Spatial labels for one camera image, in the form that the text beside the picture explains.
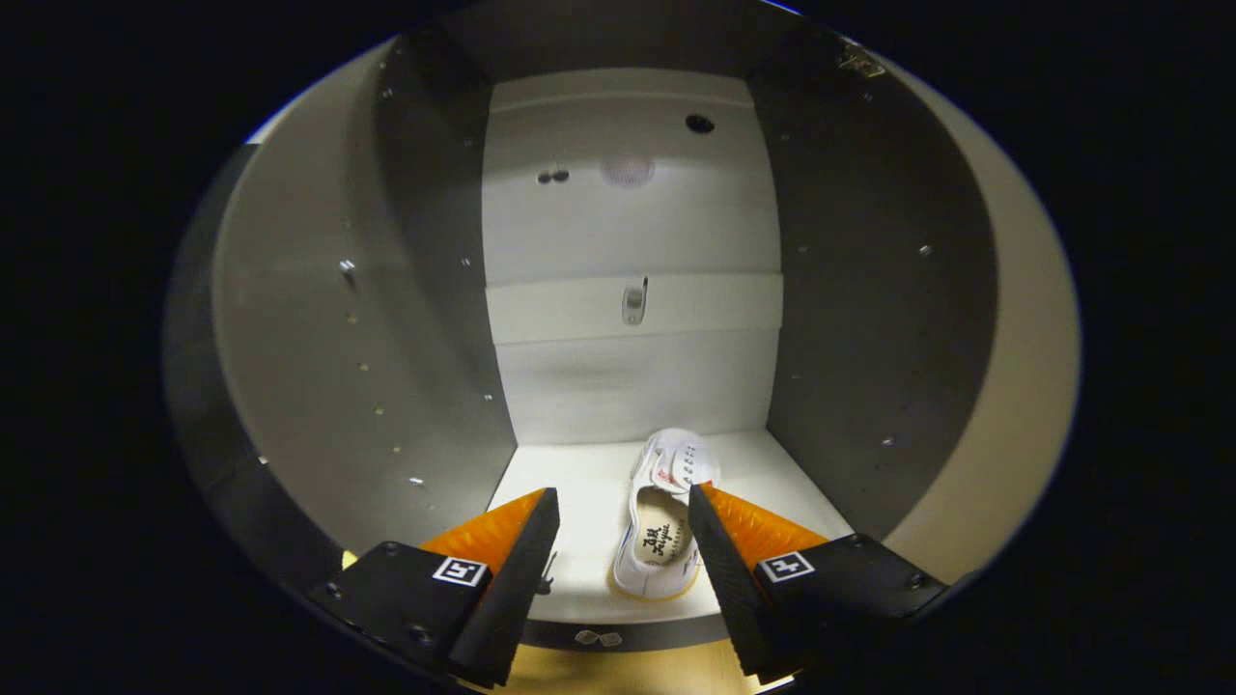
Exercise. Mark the dark grey shoe cabinet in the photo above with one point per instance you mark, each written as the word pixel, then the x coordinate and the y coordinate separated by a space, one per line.
pixel 628 222

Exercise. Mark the metal door hinge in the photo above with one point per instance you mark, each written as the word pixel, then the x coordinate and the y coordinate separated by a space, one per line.
pixel 861 63

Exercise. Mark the white canvas shoe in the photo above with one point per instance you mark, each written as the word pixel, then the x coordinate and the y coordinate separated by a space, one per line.
pixel 657 541

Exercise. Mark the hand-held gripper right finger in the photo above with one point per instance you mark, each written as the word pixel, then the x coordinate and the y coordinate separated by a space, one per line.
pixel 739 589

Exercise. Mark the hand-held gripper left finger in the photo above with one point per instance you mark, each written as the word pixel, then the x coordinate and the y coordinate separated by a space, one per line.
pixel 497 589

